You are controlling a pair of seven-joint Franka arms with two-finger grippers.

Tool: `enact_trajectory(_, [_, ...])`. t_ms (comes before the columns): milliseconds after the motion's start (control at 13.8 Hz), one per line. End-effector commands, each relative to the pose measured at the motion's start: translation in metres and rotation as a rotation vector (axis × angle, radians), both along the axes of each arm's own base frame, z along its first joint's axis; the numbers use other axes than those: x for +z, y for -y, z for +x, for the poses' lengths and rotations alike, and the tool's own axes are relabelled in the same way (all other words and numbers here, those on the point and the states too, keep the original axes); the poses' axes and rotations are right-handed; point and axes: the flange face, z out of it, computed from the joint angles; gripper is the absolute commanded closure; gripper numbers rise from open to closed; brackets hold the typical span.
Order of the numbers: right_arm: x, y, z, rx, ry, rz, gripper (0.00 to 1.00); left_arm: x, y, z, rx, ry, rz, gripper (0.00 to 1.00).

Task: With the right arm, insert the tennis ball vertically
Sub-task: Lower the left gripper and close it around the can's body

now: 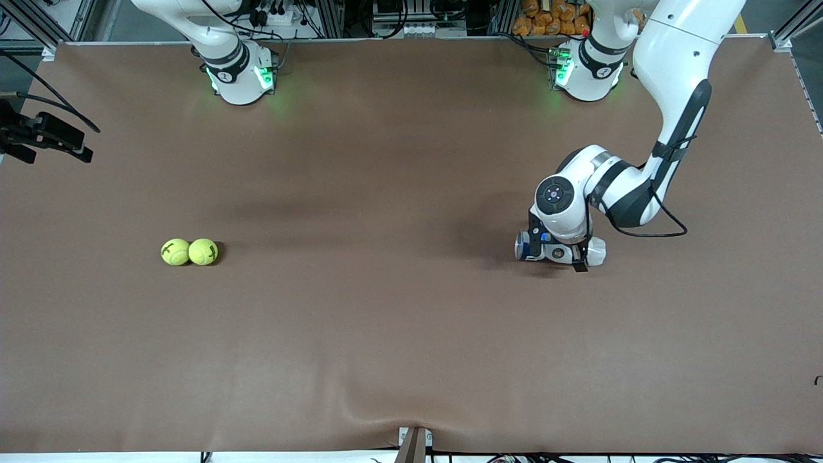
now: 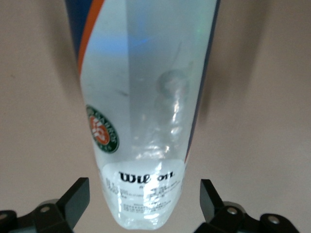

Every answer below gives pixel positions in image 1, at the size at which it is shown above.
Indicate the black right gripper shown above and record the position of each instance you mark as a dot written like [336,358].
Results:
[26,134]

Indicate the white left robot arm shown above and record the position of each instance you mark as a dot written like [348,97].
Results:
[675,64]

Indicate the brown table mat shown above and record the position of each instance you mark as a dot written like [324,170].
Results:
[411,321]

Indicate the white terminal block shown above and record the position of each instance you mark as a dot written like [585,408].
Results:
[427,29]

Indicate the white power strip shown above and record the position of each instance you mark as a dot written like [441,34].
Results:
[276,19]

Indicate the pile of orange round items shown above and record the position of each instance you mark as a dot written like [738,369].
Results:
[550,19]

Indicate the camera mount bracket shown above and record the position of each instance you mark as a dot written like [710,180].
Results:
[413,445]

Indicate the yellow-green tennis ball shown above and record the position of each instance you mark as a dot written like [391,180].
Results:
[203,251]
[175,251]

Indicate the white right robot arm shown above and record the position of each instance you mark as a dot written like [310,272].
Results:
[238,77]

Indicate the aluminium frame profile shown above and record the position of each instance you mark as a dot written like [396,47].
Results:
[329,18]
[38,26]
[794,26]
[505,16]

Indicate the white and blue ball can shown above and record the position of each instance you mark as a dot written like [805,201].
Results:
[596,252]

